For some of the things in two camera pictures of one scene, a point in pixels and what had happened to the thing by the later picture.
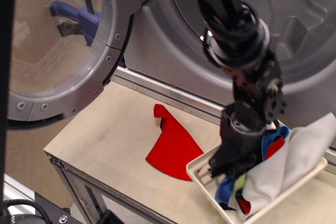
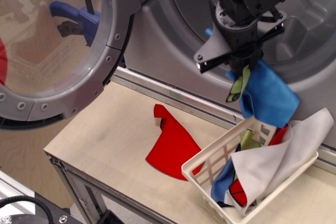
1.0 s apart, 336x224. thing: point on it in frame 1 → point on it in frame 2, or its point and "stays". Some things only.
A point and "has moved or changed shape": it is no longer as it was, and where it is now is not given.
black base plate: x=56 y=214 stays
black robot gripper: x=240 y=147 → x=240 y=33
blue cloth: x=224 y=189 has moved or changed shape
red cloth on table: x=176 y=148 stays
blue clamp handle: x=89 y=23 stays
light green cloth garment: x=240 y=182 has moved or changed shape
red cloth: x=274 y=145 → x=235 y=191
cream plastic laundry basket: x=198 y=171 has moved or changed shape
